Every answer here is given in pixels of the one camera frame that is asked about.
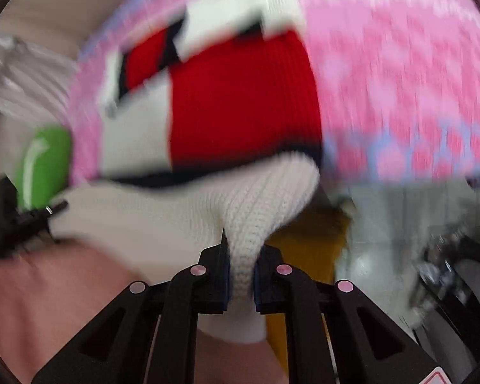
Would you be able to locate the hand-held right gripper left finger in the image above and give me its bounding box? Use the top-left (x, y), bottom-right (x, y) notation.
top-left (31, 228), bottom-right (230, 384)

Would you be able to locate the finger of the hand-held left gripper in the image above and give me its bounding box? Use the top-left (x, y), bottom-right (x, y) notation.
top-left (0, 177), bottom-right (69, 260)

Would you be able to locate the pink patterned blanket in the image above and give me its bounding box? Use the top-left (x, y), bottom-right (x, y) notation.
top-left (67, 0), bottom-right (480, 187)

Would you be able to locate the grey striped cloth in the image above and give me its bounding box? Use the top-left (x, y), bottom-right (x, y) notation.
top-left (0, 33), bottom-right (80, 132)

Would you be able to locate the dark metal object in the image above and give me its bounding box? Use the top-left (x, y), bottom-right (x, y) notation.
top-left (414, 230), bottom-right (480, 372)

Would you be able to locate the red and white knit sweater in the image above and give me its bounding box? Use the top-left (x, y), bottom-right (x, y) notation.
top-left (50, 0), bottom-right (325, 345)

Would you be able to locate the salmon pink sheet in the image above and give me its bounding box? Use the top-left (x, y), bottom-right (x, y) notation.
top-left (0, 244), bottom-right (292, 384)

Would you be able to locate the yellow cloth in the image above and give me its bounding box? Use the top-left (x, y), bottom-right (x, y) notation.
top-left (263, 203), bottom-right (353, 371)

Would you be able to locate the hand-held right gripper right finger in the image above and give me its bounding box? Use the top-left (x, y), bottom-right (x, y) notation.
top-left (253, 245), bottom-right (457, 384)

